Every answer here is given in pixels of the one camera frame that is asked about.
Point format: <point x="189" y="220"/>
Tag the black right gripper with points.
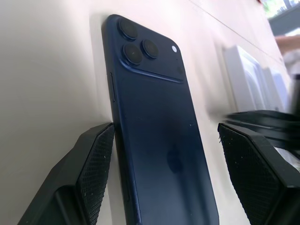
<point x="295" y="96"/>

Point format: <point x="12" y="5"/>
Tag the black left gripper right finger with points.
<point x="253" y="178"/>

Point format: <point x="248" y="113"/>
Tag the white phone box base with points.
<point x="243" y="77"/>

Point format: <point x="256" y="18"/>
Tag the person in white clothing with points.
<point x="291" y="59"/>

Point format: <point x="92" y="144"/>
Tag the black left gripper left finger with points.
<point x="77" y="178"/>

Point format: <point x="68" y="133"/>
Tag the dark blue smartphone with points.
<point x="159" y="131"/>

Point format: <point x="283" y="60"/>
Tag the white phone box lid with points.
<point x="277" y="91"/>

